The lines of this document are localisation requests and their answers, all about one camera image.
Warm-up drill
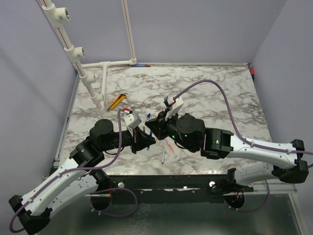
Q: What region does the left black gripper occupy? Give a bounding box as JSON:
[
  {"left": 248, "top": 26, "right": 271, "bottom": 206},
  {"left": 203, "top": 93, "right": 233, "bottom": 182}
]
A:
[{"left": 100, "top": 124, "right": 156, "bottom": 153}]

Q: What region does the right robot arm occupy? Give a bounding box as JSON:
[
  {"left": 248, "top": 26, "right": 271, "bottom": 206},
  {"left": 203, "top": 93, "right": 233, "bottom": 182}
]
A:
[{"left": 145, "top": 111, "right": 309, "bottom": 191}]

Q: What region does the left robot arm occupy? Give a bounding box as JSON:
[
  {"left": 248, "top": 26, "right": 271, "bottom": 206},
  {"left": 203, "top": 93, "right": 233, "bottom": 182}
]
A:
[{"left": 9, "top": 115, "right": 156, "bottom": 235}]

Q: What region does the red pen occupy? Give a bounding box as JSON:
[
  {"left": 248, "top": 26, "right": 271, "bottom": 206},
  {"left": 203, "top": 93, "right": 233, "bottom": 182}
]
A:
[{"left": 165, "top": 139, "right": 175, "bottom": 154}]

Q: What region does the grey pen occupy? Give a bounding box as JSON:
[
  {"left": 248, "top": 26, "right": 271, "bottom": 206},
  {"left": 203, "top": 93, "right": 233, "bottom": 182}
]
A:
[{"left": 161, "top": 147, "right": 165, "bottom": 164}]

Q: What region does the red clamp at corner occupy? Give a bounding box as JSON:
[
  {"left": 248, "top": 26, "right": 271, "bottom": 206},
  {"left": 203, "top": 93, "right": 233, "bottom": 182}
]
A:
[{"left": 249, "top": 67, "right": 255, "bottom": 77}]

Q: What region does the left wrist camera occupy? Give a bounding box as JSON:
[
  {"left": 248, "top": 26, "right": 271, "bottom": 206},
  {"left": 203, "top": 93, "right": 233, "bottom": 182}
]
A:
[{"left": 124, "top": 111, "right": 141, "bottom": 129}]

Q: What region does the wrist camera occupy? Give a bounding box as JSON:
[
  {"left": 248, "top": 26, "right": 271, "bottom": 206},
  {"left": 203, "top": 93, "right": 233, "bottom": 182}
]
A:
[
  {"left": 124, "top": 111, "right": 141, "bottom": 129},
  {"left": 164, "top": 96, "right": 184, "bottom": 121}
]

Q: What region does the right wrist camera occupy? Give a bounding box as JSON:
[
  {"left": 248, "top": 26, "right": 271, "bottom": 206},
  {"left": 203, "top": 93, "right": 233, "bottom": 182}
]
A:
[{"left": 164, "top": 96, "right": 184, "bottom": 121}]

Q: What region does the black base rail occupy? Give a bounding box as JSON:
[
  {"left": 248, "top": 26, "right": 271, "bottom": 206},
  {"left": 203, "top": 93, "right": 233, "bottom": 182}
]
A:
[{"left": 91, "top": 174, "right": 253, "bottom": 204}]

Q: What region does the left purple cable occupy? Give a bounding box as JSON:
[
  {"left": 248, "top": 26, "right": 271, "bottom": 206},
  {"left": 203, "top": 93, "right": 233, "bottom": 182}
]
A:
[{"left": 9, "top": 107, "right": 138, "bottom": 233}]

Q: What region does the aluminium frame rail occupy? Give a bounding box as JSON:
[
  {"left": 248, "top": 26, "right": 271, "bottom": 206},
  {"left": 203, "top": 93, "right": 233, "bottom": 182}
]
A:
[{"left": 38, "top": 174, "right": 64, "bottom": 194}]

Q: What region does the white pvc pipe frame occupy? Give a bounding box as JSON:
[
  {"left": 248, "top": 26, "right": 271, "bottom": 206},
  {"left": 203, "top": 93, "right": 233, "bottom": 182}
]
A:
[{"left": 39, "top": 0, "right": 137, "bottom": 113}]

